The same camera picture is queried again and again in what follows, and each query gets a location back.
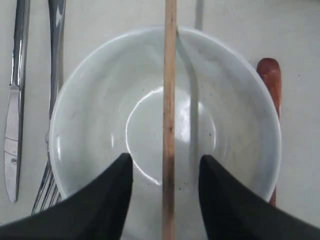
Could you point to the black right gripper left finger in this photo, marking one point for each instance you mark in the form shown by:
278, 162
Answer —
96, 212

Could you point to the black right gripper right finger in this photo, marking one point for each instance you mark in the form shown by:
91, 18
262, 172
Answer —
230, 211

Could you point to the silver metal fork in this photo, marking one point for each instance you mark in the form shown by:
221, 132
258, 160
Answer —
48, 194

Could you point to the brown wooden spoon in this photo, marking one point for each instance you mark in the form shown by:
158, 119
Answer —
270, 72

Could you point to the wooden chopstick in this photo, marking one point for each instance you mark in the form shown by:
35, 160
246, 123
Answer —
168, 154

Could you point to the silver table knife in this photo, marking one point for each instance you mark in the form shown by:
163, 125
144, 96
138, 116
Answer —
13, 134

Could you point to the white ceramic bowl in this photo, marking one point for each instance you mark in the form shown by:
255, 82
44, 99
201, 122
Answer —
132, 95

